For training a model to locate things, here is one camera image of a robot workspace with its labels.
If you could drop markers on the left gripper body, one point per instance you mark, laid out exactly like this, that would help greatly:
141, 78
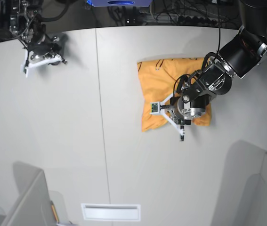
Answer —
195, 112

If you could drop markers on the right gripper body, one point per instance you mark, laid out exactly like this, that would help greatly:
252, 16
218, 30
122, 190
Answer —
43, 50

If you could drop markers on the yellow T-shirt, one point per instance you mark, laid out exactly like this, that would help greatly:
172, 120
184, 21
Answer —
157, 79

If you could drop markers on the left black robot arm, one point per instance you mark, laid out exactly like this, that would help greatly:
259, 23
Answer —
214, 78

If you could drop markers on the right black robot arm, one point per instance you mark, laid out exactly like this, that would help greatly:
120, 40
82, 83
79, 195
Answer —
28, 26

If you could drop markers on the blue purple box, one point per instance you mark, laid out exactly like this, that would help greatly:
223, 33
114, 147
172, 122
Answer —
126, 3

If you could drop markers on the black power strip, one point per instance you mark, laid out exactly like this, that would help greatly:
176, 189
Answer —
197, 21

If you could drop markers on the grey right partition panel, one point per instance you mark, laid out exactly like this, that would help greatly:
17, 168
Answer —
248, 193

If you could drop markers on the grey partition panel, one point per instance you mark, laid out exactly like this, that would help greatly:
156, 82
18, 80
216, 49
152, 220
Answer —
33, 206
248, 193

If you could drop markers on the grey left partition panel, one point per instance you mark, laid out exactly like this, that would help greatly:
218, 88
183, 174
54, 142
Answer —
33, 206

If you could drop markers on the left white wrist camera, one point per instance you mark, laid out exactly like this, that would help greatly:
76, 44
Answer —
167, 113

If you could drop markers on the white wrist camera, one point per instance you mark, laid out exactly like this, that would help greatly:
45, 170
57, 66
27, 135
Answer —
167, 113
33, 61

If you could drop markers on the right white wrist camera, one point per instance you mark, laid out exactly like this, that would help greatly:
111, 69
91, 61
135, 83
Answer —
33, 61

